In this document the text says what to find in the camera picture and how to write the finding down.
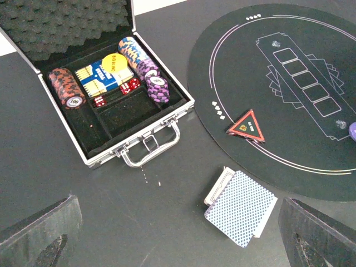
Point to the white playing card box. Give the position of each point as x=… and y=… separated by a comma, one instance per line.
x=226, y=175

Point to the red triangular all-in marker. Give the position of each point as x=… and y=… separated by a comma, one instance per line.
x=247, y=127

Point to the round black poker mat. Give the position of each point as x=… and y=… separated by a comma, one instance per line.
x=295, y=67

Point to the aluminium poker case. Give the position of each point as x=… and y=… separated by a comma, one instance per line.
x=75, y=34

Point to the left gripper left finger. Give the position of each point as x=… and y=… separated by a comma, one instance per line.
x=46, y=238

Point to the brown chip row in case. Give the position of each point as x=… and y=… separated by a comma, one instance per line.
x=66, y=88

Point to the blue patterned card deck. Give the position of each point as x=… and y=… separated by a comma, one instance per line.
x=242, y=209

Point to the blue yellow card box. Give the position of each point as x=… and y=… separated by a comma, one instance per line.
x=96, y=80

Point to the purple chip row in case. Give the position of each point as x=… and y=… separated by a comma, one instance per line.
x=146, y=69

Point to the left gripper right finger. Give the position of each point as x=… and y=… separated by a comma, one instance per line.
x=312, y=238

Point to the purple small blind button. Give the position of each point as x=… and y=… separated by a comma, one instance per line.
x=352, y=131

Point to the yellow big blind button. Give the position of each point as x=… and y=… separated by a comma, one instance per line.
x=114, y=63

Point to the red die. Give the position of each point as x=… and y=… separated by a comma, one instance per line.
x=99, y=101
x=134, y=83
x=125, y=88

